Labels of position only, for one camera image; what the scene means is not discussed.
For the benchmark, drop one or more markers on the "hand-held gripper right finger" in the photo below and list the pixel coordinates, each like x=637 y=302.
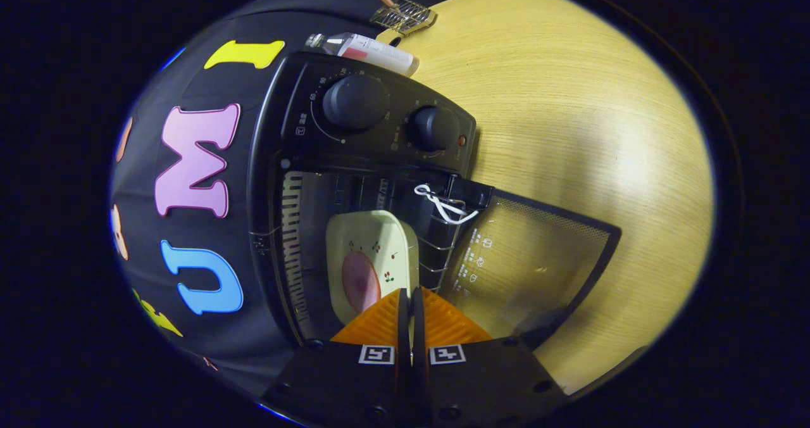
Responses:
x=481 y=383

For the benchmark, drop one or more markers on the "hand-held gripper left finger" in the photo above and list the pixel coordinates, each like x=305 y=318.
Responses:
x=354 y=383

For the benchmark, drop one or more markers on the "pink ham slice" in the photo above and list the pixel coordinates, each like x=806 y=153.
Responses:
x=361 y=282

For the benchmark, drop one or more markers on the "cream food tray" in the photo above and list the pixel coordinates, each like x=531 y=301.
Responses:
x=380 y=232

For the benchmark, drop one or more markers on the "black toaster oven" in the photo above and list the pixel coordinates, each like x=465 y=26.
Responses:
x=392 y=140

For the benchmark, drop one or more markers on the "clear plastic bottle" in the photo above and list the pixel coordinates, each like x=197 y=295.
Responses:
x=373 y=51

